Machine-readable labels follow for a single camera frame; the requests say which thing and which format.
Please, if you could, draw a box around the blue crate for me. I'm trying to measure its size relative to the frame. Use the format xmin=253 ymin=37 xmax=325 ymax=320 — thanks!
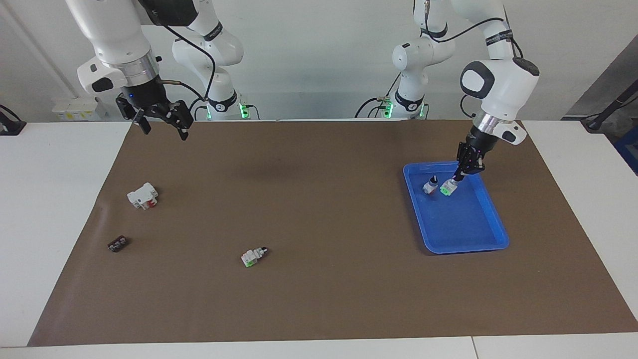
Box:
xmin=613 ymin=127 xmax=638 ymax=176

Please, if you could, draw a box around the brown table mat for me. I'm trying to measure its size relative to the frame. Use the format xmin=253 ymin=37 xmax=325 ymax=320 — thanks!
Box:
xmin=27 ymin=119 xmax=638 ymax=347

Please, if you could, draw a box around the black left arm base cable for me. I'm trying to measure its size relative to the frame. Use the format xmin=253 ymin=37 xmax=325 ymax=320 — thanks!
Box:
xmin=354 ymin=72 xmax=403 ymax=119

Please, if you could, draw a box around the black stand pole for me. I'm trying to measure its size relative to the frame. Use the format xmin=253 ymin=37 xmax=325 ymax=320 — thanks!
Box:
xmin=581 ymin=80 xmax=638 ymax=133

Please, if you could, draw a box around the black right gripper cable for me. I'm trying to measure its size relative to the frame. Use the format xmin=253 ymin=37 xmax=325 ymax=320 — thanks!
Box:
xmin=159 ymin=24 xmax=218 ymax=101

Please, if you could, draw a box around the blue plastic tray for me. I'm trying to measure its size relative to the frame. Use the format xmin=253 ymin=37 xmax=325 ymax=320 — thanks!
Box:
xmin=403 ymin=161 xmax=510 ymax=255

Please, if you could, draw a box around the white power strip box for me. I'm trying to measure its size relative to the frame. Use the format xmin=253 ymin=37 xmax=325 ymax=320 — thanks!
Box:
xmin=52 ymin=96 xmax=108 ymax=122

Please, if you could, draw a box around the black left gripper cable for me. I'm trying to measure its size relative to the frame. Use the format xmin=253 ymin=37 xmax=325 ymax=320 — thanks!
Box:
xmin=421 ymin=17 xmax=525 ymax=119

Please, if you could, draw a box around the black clamp device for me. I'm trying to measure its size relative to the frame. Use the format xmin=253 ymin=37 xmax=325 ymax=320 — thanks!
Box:
xmin=0 ymin=104 xmax=27 ymax=136

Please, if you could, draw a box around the black right arm base cable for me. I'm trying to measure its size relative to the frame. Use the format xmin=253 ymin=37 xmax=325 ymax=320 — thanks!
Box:
xmin=189 ymin=96 xmax=211 ymax=122

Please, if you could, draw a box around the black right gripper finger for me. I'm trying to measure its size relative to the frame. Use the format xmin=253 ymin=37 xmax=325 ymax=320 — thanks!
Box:
xmin=133 ymin=108 xmax=152 ymax=136
xmin=164 ymin=99 xmax=194 ymax=142

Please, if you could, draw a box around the white circuit breaker red lever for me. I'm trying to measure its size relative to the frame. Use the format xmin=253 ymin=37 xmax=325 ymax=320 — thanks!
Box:
xmin=127 ymin=182 xmax=160 ymax=210

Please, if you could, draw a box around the black arm base cable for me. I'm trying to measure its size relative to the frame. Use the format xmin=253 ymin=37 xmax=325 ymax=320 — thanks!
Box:
xmin=189 ymin=96 xmax=211 ymax=122
xmin=354 ymin=72 xmax=403 ymax=119

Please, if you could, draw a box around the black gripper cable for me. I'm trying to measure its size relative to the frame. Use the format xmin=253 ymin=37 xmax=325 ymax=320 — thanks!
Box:
xmin=159 ymin=24 xmax=218 ymax=101
xmin=421 ymin=17 xmax=525 ymax=119

